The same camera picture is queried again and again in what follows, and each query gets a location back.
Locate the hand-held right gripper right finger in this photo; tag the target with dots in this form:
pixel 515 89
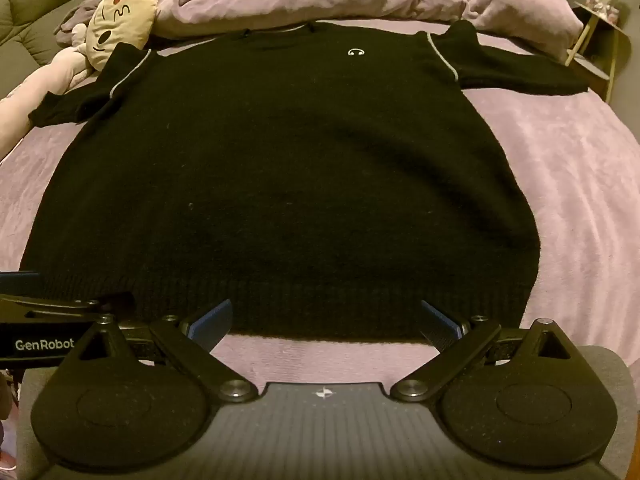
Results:
pixel 440 327

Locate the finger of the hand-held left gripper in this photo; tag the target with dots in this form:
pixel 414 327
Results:
pixel 60 305

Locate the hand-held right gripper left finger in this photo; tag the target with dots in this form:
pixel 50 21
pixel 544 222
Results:
pixel 216 321

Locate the black knit sweater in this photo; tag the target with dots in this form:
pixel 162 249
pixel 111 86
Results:
pixel 280 175

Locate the cream cartoon plush pillow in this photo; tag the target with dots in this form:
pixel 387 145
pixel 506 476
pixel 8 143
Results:
pixel 45 82

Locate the green sofa cushion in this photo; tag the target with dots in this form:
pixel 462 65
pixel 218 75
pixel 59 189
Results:
pixel 35 15

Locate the cream cat face plush pillow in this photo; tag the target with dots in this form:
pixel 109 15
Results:
pixel 122 20

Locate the small wooden side table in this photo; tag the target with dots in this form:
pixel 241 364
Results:
pixel 602 35

